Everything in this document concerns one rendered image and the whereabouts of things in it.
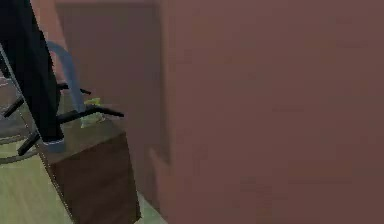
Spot small yellow-green object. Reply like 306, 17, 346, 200
79, 97, 106, 130

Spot blue-grey curved strip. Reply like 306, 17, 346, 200
45, 40, 87, 114

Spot grey wire round frame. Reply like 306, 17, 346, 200
0, 74, 40, 166

